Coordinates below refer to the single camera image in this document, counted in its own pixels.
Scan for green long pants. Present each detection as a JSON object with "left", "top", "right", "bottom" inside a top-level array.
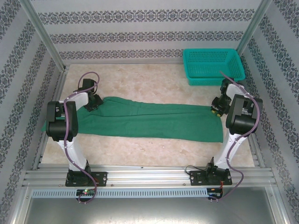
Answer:
[{"left": 41, "top": 96, "right": 225, "bottom": 143}]

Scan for teal plastic basket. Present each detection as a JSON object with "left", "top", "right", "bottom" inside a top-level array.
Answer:
[{"left": 182, "top": 48, "right": 246, "bottom": 86}]

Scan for small circuit board green light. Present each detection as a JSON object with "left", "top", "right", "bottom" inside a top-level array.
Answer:
[{"left": 76, "top": 189, "right": 97, "bottom": 196}]

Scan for grey sheet metal panel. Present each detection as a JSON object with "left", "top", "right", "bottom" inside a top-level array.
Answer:
[{"left": 13, "top": 197, "right": 287, "bottom": 224}]

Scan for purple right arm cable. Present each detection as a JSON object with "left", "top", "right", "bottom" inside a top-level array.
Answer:
[{"left": 210, "top": 71, "right": 261, "bottom": 203}]

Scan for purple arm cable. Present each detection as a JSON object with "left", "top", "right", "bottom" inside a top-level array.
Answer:
[
  {"left": 210, "top": 71, "right": 261, "bottom": 203},
  {"left": 63, "top": 71, "right": 101, "bottom": 205}
]

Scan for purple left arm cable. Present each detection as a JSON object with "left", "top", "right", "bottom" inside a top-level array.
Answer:
[{"left": 63, "top": 71, "right": 101, "bottom": 205}]

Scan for aluminium side rail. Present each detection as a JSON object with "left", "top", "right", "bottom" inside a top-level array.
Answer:
[{"left": 248, "top": 134, "right": 262, "bottom": 168}]

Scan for thin black cable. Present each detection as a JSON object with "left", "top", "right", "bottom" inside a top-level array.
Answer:
[{"left": 185, "top": 165, "right": 209, "bottom": 175}]

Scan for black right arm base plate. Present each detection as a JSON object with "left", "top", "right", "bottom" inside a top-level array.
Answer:
[{"left": 189, "top": 169, "right": 233, "bottom": 187}]

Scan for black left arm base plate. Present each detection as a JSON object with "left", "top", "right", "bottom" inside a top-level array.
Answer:
[{"left": 65, "top": 171, "right": 108, "bottom": 188}]

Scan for small circuit board red wires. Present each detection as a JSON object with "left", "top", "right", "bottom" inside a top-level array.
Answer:
[{"left": 207, "top": 187, "right": 224, "bottom": 196}]

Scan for aluminium frame post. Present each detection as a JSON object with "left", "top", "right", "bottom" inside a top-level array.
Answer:
[
  {"left": 28, "top": 0, "right": 65, "bottom": 69},
  {"left": 236, "top": 0, "right": 273, "bottom": 55}
]

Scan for aluminium frame rail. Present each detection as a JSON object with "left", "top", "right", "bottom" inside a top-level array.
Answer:
[{"left": 22, "top": 164, "right": 279, "bottom": 188}]

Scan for slotted grey cable duct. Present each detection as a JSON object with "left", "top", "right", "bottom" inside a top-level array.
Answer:
[{"left": 31, "top": 188, "right": 209, "bottom": 198}]

